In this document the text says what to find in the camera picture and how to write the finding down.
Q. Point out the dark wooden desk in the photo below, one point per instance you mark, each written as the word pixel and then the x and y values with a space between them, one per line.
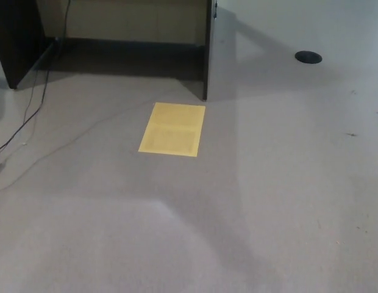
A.
pixel 211 55

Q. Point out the black round floor cover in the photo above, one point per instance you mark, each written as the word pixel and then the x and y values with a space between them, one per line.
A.
pixel 308 56

